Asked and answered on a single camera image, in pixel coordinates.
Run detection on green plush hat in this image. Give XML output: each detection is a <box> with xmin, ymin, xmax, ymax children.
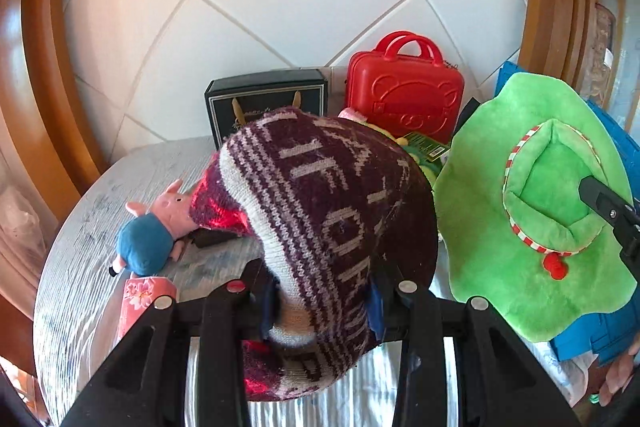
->
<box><xmin>434</xmin><ymin>72</ymin><xmax>637</xmax><ymax>343</ymax></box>

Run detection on maroon knitted beanie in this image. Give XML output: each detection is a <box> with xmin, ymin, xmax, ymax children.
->
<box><xmin>190</xmin><ymin>107</ymin><xmax>438</xmax><ymax>401</ymax></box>

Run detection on person's right hand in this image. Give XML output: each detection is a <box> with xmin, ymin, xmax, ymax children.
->
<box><xmin>599</xmin><ymin>336</ymin><xmax>640</xmax><ymax>407</ymax></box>

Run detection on blue felt storage bin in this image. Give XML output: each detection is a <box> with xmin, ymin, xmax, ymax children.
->
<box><xmin>490</xmin><ymin>62</ymin><xmax>636</xmax><ymax>340</ymax></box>

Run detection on blue pig plush toy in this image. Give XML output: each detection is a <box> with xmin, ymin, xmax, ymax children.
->
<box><xmin>108</xmin><ymin>179</ymin><xmax>198</xmax><ymax>277</ymax></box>

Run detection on light green frog plush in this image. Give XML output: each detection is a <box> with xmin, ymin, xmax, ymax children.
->
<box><xmin>371</xmin><ymin>124</ymin><xmax>449</xmax><ymax>186</ymax></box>

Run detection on red toy suitcase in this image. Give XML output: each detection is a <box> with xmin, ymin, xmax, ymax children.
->
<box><xmin>345</xmin><ymin>30</ymin><xmax>464</xmax><ymax>143</ymax></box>

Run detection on small pink tissue pack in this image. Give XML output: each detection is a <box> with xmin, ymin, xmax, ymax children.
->
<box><xmin>338</xmin><ymin>107</ymin><xmax>367</xmax><ymax>122</ymax></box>

